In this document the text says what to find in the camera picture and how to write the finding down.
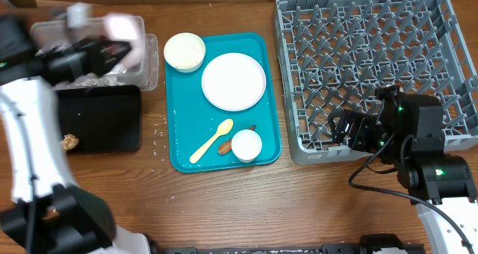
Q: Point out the black plastic tray bin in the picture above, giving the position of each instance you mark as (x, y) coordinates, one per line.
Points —
(104, 119)

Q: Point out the teal serving tray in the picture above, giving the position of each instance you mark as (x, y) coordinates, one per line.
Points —
(192, 119)

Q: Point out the white tissue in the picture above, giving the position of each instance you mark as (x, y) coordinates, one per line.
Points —
(90, 80)

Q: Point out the grey dishwasher rack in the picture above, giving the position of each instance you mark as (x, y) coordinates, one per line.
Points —
(333, 54)

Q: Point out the clear plastic waste bin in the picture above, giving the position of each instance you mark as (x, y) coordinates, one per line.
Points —
(53, 35)

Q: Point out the cream white bowl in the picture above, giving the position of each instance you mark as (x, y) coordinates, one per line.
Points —
(185, 52)

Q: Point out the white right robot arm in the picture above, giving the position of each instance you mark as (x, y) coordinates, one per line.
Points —
(407, 135)

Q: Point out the brown carrot-like food scrap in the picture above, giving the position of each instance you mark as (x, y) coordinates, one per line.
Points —
(226, 147)

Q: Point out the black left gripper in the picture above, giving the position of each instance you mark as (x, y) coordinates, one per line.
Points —
(104, 54)

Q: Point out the brown shiitake mushroom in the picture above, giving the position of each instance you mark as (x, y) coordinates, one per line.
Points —
(69, 142)

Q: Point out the pink round plate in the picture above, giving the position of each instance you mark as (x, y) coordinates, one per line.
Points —
(233, 82)

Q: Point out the pink bowl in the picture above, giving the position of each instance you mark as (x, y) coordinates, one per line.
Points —
(129, 28)

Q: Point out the yellow plastic spoon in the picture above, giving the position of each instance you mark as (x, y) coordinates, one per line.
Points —
(223, 128)

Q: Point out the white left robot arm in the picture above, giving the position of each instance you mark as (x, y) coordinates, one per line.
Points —
(52, 214)

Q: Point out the black rail at table edge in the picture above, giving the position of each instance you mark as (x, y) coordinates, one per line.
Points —
(381, 243)

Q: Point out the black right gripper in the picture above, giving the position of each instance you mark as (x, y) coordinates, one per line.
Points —
(361, 128)

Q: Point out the cream white cup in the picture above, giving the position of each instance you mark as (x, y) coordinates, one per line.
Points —
(246, 145)

